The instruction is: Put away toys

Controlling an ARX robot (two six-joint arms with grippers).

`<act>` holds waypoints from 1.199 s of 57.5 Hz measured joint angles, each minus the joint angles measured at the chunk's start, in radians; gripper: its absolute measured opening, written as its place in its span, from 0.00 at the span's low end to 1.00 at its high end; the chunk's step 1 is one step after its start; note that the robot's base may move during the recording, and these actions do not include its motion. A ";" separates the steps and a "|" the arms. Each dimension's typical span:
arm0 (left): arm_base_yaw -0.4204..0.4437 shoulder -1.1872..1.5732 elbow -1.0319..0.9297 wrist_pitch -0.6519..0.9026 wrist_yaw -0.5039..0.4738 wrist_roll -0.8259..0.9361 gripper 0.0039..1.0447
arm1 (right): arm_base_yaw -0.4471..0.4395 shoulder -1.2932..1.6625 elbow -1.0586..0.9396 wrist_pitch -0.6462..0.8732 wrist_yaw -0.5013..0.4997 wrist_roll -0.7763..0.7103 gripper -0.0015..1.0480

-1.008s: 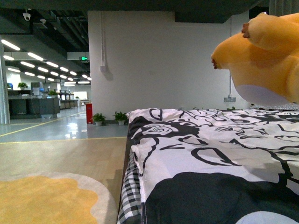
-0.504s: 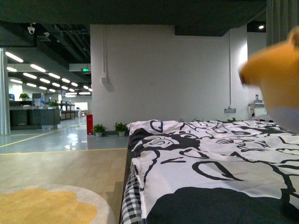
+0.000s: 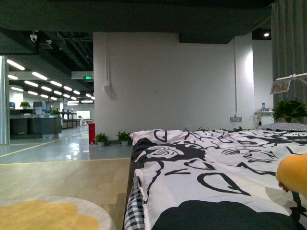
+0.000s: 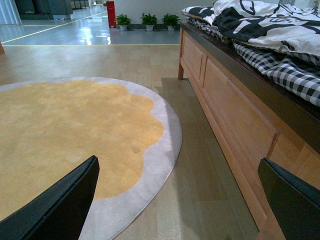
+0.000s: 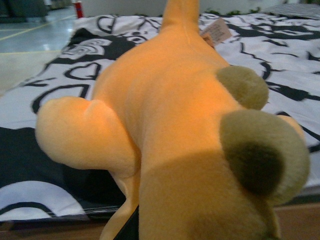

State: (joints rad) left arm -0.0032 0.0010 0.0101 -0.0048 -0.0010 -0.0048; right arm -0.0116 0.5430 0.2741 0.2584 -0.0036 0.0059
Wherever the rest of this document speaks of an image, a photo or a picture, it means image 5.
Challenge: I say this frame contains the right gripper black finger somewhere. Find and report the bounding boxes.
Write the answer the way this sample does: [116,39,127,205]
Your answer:
[117,206,139,240]

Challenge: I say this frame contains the orange plush toy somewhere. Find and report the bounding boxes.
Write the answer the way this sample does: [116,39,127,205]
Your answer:
[35,0,310,240]

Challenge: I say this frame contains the black and white duvet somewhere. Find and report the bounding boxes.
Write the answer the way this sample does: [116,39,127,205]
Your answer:
[0,13,320,222]

